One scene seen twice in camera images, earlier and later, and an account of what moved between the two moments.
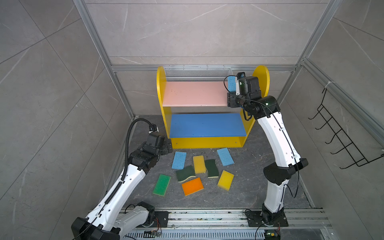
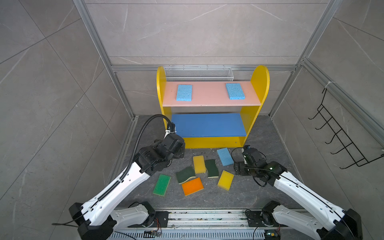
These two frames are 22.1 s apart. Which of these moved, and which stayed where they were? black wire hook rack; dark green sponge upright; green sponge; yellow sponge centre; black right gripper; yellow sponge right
Moved: black right gripper
Stayed: yellow sponge right; yellow sponge centre; dark green sponge upright; green sponge; black wire hook rack
